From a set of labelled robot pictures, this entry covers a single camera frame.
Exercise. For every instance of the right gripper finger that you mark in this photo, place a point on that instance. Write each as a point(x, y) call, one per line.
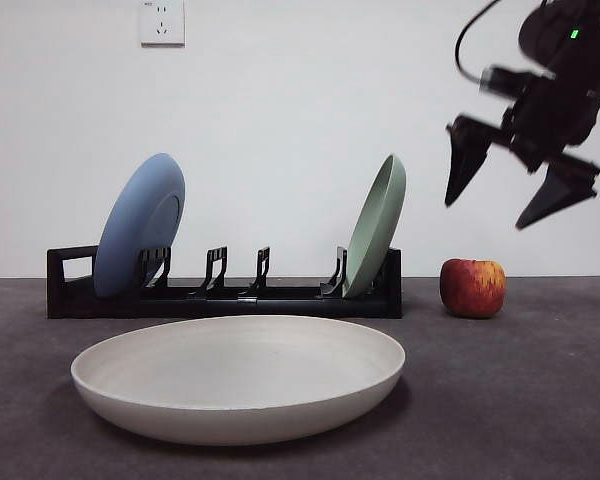
point(560, 192)
point(465, 155)

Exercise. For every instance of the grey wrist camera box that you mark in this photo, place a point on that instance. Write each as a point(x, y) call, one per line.
point(515, 80)

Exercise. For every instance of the blue plate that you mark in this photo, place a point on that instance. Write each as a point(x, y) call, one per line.
point(130, 225)

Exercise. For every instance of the black plastic plate rack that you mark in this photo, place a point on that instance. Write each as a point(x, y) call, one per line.
point(80, 305)

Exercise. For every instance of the green plate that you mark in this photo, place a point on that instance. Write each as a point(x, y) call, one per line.
point(375, 235)

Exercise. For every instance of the cream yellow plate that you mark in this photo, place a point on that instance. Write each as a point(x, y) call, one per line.
point(230, 400)

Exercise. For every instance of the red yellow apple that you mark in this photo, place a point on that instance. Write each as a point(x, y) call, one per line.
point(472, 290)

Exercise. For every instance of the white wall socket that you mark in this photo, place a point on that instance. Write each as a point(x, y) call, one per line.
point(162, 25)

